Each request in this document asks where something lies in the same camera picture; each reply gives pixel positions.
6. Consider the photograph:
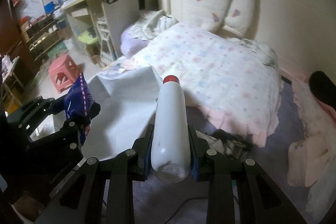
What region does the blue plastic snack bag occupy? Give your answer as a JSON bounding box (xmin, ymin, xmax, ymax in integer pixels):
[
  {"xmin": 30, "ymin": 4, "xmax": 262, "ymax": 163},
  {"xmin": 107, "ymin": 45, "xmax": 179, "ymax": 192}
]
[{"xmin": 64, "ymin": 73, "xmax": 101, "ymax": 145}]

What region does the white bottle red cap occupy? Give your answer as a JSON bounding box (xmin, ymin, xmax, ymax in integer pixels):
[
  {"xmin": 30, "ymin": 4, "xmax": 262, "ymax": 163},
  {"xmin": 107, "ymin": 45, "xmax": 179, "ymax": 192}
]
[{"xmin": 151, "ymin": 75, "xmax": 191, "ymax": 183}]

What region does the pink plastic stool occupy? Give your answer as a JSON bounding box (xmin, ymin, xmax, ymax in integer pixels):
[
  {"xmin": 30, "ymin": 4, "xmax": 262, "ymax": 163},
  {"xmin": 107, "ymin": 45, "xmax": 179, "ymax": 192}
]
[{"xmin": 49, "ymin": 54, "xmax": 80, "ymax": 93}]

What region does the floral white quilt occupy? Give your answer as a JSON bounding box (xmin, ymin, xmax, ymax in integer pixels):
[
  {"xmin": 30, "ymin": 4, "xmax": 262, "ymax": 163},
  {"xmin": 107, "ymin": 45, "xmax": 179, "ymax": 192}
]
[{"xmin": 124, "ymin": 23, "xmax": 282, "ymax": 147}]

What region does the black pink garment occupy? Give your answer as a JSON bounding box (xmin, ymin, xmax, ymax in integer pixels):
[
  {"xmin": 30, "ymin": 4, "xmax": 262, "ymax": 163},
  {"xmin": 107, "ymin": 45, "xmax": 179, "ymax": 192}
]
[{"xmin": 309, "ymin": 71, "xmax": 336, "ymax": 115}]

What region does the shoe rack shelf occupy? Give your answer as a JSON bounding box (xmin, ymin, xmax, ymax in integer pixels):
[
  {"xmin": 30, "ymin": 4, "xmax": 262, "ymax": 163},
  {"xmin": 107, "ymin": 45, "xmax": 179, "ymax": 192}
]
[{"xmin": 21, "ymin": 14, "xmax": 71, "ymax": 63}]

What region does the green plastic basket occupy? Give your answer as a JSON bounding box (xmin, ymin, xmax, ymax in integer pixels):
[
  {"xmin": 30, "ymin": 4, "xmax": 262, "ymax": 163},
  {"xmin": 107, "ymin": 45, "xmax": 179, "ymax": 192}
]
[{"xmin": 78, "ymin": 30, "xmax": 98, "ymax": 45}]

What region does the lavender pillow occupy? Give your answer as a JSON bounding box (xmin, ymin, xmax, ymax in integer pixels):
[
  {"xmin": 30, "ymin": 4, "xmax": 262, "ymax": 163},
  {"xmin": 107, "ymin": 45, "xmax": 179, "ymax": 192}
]
[{"xmin": 120, "ymin": 24, "xmax": 149, "ymax": 59}]

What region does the wooden desk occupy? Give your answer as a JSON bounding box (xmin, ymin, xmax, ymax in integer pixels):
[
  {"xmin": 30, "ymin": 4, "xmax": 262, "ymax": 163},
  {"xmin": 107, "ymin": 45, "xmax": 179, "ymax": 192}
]
[{"xmin": 60, "ymin": 0, "xmax": 158, "ymax": 67}]

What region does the crumpled white cloth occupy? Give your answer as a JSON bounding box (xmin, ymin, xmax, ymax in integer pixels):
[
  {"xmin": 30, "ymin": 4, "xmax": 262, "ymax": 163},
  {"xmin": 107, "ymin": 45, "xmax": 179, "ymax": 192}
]
[{"xmin": 129, "ymin": 10, "xmax": 178, "ymax": 41}]

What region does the black cable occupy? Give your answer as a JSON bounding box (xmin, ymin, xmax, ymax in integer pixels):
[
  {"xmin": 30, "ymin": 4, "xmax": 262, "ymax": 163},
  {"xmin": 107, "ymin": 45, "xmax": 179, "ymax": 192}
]
[{"xmin": 167, "ymin": 195, "xmax": 211, "ymax": 224}]

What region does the white wire rack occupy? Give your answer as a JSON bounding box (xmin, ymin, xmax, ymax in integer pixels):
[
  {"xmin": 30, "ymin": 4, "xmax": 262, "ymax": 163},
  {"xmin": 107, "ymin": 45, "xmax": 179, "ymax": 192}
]
[{"xmin": 96, "ymin": 17, "xmax": 117, "ymax": 65}]

